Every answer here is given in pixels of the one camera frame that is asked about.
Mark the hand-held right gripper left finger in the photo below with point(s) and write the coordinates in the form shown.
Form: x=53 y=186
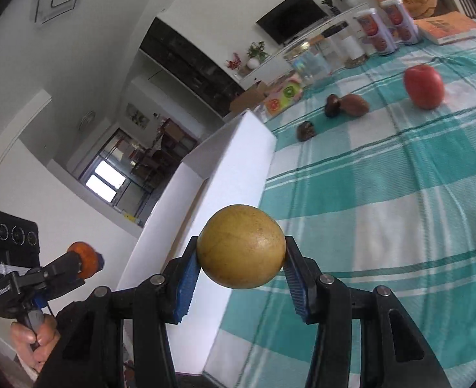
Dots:
x=185 y=287

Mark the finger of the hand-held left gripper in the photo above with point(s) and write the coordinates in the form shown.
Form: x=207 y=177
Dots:
x=99 y=262
x=62 y=270

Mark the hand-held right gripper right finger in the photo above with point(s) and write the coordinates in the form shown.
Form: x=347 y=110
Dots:
x=296 y=287

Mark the small orange tangerine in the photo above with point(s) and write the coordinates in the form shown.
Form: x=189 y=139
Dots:
x=86 y=260

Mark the smooth yellow-green orange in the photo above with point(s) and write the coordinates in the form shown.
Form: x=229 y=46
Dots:
x=241 y=246

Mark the white cardboard box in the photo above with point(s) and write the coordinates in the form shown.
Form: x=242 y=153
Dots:
x=238 y=161

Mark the person's left hand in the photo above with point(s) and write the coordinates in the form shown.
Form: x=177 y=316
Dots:
x=34 y=341

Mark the dark passion fruit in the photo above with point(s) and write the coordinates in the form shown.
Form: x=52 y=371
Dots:
x=332 y=105
x=306 y=130

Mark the fruit printed carton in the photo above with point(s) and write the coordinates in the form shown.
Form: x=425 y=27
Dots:
x=284 y=96

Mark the brown passion fruit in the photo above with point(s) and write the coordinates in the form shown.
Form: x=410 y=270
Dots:
x=357 y=104

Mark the brown cardboard box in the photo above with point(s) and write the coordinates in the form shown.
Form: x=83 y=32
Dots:
x=248 y=99

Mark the black glass cabinet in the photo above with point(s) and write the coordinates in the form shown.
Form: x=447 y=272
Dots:
x=189 y=68

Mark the clear glass jar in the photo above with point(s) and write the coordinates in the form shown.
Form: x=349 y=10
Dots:
x=306 y=64

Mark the white television cabinet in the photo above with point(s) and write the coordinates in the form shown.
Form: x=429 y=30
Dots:
x=270 y=64

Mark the red flower arrangement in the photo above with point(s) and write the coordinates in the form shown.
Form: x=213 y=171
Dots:
x=233 y=63

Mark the red apple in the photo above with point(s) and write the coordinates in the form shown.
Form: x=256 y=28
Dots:
x=423 y=86

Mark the green plant white vase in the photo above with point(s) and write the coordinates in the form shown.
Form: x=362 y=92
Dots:
x=256 y=52

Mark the white canister black lid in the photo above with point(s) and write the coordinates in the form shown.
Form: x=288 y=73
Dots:
x=349 y=46

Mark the pink labelled can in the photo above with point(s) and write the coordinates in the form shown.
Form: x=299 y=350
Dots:
x=401 y=20
x=375 y=32

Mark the black television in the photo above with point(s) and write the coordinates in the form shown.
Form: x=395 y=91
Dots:
x=292 y=18

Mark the small green potted plant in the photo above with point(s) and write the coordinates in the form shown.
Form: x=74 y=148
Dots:
x=330 y=6

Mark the orange book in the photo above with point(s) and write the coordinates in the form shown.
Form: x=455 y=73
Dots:
x=450 y=28

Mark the framed wall picture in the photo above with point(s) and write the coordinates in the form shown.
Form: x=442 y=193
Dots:
x=137 y=114

